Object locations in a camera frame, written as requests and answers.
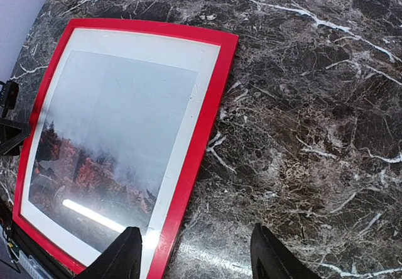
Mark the white slotted cable duct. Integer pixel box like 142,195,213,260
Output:
19,251,53,279

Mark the red forest photo print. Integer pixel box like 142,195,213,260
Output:
29,50,197,251

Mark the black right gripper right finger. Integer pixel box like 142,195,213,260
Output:
250,223,321,279

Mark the white mat board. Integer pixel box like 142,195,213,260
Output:
20,28,221,268

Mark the black front rail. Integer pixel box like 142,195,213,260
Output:
1,199,74,278

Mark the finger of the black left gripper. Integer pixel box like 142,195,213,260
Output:
1,118,31,156

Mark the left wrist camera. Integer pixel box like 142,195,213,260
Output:
0,80,19,109

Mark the red wooden picture frame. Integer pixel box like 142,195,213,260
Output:
11,18,239,279

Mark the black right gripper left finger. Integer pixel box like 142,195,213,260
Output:
75,227,142,279

